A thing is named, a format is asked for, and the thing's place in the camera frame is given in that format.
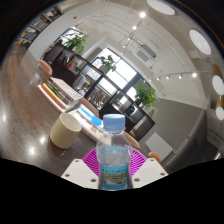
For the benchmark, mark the beige paper cup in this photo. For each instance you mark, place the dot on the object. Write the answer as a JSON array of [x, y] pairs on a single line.
[[64, 131]]

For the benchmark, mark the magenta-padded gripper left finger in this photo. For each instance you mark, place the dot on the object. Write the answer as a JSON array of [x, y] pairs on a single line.
[[80, 174]]

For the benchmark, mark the dark open shelf unit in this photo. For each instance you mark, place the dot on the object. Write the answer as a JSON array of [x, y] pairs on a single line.
[[110, 108]]

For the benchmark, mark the wall bookshelf with books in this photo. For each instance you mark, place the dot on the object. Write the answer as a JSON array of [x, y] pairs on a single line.
[[36, 25]]

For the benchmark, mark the large window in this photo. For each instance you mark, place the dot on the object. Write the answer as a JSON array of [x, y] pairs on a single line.
[[125, 71]]

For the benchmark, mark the ceiling lights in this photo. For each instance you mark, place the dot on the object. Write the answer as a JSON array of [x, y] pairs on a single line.
[[200, 41]]

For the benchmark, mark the white ceiling air conditioner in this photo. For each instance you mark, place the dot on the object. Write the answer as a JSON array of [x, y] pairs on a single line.
[[145, 54]]

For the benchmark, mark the clear blue-capped water bottle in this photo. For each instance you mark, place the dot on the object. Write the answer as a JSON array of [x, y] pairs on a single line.
[[114, 161]]

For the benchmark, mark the stack of books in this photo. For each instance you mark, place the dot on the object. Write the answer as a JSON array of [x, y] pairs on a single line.
[[60, 91]]

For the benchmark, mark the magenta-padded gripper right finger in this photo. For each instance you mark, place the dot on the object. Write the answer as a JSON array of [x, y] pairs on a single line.
[[149, 171]]

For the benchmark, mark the potted green plant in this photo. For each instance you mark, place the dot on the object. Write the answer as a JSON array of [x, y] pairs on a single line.
[[76, 41], [146, 96], [108, 62]]

